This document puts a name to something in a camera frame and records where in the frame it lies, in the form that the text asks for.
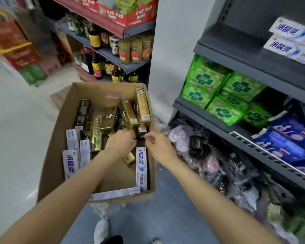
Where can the person's right hand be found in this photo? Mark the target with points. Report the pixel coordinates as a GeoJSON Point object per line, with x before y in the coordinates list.
{"type": "Point", "coordinates": [161, 148]}

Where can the person's left hand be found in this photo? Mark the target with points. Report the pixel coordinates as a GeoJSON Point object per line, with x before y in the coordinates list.
{"type": "Point", "coordinates": [118, 143]}

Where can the person's right fingers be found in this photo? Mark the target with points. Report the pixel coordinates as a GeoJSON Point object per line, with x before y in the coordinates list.
{"type": "Point", "coordinates": [152, 137]}

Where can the person's left fingers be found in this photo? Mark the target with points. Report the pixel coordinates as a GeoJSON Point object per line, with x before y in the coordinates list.
{"type": "Point", "coordinates": [130, 136]}

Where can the person's right forearm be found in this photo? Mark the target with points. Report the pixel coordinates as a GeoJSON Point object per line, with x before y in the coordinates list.
{"type": "Point", "coordinates": [211, 205]}

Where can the person's left forearm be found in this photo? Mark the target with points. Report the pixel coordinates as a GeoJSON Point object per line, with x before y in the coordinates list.
{"type": "Point", "coordinates": [66, 198]}

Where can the gold toothpaste box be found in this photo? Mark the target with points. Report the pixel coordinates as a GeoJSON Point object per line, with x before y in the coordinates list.
{"type": "Point", "coordinates": [143, 105]}
{"type": "Point", "coordinates": [129, 158]}
{"type": "Point", "coordinates": [129, 111]}
{"type": "Point", "coordinates": [109, 120]}
{"type": "Point", "coordinates": [97, 133]}

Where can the white blue toothpaste box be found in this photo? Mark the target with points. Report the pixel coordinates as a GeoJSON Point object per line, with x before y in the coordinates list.
{"type": "Point", "coordinates": [141, 167]}
{"type": "Point", "coordinates": [72, 139]}
{"type": "Point", "coordinates": [114, 194]}
{"type": "Point", "coordinates": [287, 49]}
{"type": "Point", "coordinates": [292, 29]}
{"type": "Point", "coordinates": [85, 152]}
{"type": "Point", "coordinates": [70, 163]}

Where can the black toothpaste box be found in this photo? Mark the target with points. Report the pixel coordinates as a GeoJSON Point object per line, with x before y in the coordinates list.
{"type": "Point", "coordinates": [84, 107]}
{"type": "Point", "coordinates": [80, 123]}

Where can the green pad packet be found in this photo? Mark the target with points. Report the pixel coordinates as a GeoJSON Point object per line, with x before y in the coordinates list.
{"type": "Point", "coordinates": [226, 110]}
{"type": "Point", "coordinates": [197, 95]}
{"type": "Point", "coordinates": [205, 73]}
{"type": "Point", "coordinates": [242, 86]}
{"type": "Point", "coordinates": [256, 115]}

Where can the pile of bagged hair accessories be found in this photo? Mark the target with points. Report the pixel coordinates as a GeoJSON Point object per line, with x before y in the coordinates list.
{"type": "Point", "coordinates": [218, 165]}

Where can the row of dark sauce bottles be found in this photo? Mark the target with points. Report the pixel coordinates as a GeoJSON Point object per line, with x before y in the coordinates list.
{"type": "Point", "coordinates": [94, 35]}
{"type": "Point", "coordinates": [97, 66]}

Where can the brown cardboard box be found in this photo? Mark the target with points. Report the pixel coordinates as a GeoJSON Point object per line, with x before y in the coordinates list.
{"type": "Point", "coordinates": [53, 160]}

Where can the flat cardboard sheet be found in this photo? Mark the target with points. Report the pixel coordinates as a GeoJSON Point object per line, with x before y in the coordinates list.
{"type": "Point", "coordinates": [59, 97]}

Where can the brown spice jar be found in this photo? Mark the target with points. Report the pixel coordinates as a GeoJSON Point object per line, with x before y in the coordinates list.
{"type": "Point", "coordinates": [146, 49]}
{"type": "Point", "coordinates": [124, 52]}
{"type": "Point", "coordinates": [136, 51]}

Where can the white shoe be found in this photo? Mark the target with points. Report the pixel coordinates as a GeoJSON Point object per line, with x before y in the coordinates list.
{"type": "Point", "coordinates": [101, 231]}

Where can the dark trousers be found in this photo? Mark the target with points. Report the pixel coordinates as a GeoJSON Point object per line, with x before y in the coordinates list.
{"type": "Point", "coordinates": [111, 240]}

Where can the grey red grocery shelf unit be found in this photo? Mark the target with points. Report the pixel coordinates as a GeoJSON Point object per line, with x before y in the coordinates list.
{"type": "Point", "coordinates": [132, 29]}

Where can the green carton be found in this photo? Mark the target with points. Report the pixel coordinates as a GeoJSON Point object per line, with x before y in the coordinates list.
{"type": "Point", "coordinates": [33, 74]}

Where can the red display carton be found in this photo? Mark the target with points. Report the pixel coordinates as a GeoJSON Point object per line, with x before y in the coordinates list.
{"type": "Point", "coordinates": [132, 16]}

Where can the dark grey metal shelf unit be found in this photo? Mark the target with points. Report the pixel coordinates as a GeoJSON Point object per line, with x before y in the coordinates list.
{"type": "Point", "coordinates": [244, 50]}

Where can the blue pad packet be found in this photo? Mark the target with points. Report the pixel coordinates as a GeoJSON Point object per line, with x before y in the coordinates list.
{"type": "Point", "coordinates": [294, 125]}
{"type": "Point", "coordinates": [279, 146]}

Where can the stack of red cartons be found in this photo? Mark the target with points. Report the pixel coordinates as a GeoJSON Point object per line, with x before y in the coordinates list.
{"type": "Point", "coordinates": [15, 40]}

